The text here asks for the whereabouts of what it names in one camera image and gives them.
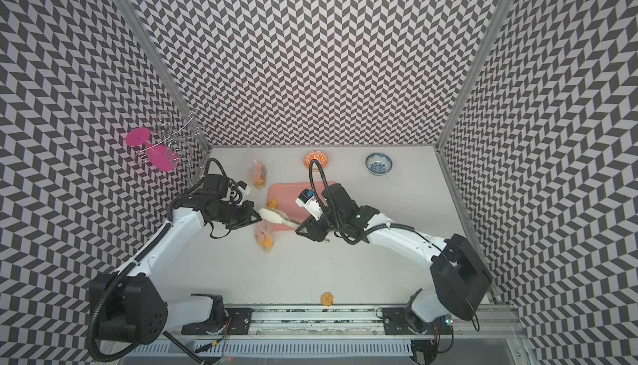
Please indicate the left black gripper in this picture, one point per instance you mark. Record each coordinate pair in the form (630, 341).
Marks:
(248, 211)

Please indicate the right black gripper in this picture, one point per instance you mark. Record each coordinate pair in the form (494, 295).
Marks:
(312, 225)

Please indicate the clear resealable bag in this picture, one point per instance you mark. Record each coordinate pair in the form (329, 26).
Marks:
(263, 228)
(258, 175)

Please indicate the round cracker cookie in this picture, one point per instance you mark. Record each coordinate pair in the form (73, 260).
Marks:
(327, 299)

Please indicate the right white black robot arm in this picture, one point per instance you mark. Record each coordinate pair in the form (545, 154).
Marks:
(460, 277)

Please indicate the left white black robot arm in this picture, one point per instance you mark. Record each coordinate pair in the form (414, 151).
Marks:
(126, 307)

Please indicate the pink plastic tray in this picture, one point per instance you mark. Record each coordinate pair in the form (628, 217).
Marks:
(286, 194)

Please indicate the orange patterned small bowl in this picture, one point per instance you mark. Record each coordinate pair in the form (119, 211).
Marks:
(319, 156)

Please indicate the blue patterned small bowl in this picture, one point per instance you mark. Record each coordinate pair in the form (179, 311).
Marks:
(378, 163)

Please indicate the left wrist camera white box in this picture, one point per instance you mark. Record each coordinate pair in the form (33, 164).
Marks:
(241, 188)

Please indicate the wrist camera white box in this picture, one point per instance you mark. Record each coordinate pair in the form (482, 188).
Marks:
(241, 188)
(308, 201)

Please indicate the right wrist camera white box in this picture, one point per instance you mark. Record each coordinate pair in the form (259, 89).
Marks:
(308, 201)

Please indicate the wire rack with pink discs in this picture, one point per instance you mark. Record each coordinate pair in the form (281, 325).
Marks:
(167, 146)

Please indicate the aluminium front rail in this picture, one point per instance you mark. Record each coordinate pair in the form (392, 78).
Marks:
(364, 321)

